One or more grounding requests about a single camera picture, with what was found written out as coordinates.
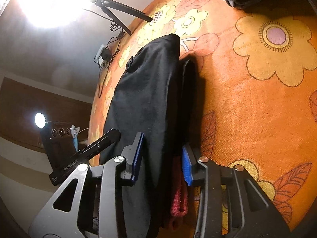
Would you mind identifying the black pants with red waistband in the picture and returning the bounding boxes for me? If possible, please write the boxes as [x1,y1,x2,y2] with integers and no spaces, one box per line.
[99,34,197,237]

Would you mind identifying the small white desk lamp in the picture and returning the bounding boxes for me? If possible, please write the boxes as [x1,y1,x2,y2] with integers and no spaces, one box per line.
[34,112,46,128]

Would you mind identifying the white power strip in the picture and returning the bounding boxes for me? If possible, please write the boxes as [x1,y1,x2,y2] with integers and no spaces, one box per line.
[94,45,106,68]

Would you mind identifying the black power adapter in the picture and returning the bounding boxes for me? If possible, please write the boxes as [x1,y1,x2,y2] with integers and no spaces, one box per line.
[101,48,112,61]

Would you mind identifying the orange floral bedsheet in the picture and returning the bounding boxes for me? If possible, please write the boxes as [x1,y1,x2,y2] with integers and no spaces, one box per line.
[88,0,316,230]

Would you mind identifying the small black tripod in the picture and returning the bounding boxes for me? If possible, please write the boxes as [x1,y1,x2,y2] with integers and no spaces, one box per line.
[91,0,152,35]

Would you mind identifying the black power cable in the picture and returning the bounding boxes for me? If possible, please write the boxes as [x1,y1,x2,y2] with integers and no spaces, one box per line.
[84,8,126,98]

